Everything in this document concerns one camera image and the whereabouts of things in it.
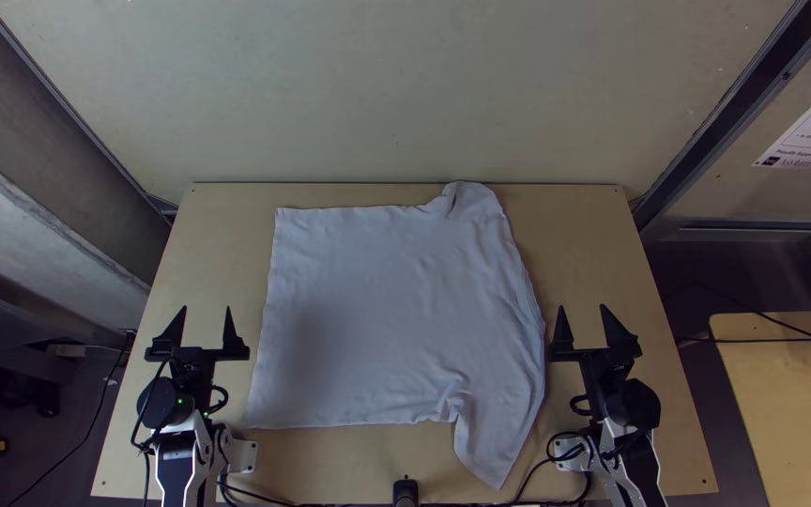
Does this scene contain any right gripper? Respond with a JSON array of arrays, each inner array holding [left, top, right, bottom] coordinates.
[[548, 303, 643, 404]]

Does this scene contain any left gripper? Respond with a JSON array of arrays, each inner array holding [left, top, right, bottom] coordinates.
[[145, 305, 252, 397]]

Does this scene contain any white t-shirt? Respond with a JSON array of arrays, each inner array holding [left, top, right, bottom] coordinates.
[[244, 180, 547, 492]]

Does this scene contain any pale wooden side table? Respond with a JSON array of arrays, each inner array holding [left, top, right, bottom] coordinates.
[[709, 309, 811, 507]]

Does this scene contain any black cable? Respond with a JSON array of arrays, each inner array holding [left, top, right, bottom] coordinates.
[[2, 330, 136, 507], [662, 281, 811, 353], [500, 430, 593, 507]]

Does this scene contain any black camera post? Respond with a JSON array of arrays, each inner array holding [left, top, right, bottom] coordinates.
[[391, 476, 421, 507]]

